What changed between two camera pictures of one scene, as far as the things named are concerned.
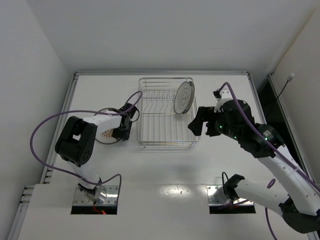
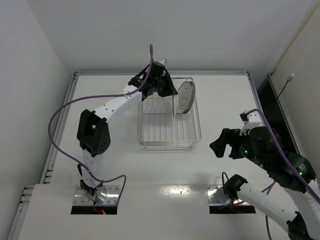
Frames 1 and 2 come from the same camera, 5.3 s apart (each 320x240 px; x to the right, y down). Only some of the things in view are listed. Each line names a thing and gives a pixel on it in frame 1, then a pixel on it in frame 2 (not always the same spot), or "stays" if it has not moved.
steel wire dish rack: x=158 y=125 stays
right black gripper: x=208 y=121 → x=231 y=142
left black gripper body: x=122 y=132 → x=160 y=88
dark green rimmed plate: x=192 y=97 stays
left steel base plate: x=104 y=195 stays
